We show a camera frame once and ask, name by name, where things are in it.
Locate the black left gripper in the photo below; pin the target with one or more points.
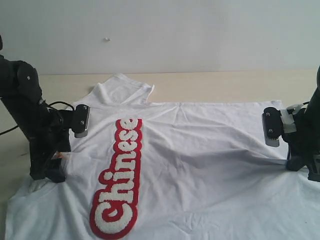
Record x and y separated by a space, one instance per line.
49 136

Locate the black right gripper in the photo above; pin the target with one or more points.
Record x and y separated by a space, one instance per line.
303 147

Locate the white t-shirt red lettering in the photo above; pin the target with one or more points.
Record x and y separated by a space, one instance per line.
168 171

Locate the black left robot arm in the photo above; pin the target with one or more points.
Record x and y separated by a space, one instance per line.
20 92

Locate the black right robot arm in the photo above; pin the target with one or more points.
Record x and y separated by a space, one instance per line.
312 112

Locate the orange neck label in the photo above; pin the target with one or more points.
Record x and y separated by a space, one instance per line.
59 155

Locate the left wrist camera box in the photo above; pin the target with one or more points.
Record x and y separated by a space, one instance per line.
80 119

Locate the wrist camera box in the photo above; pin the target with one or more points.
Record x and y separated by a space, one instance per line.
272 126
80 119

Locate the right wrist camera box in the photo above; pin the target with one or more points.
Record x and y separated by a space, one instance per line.
272 126

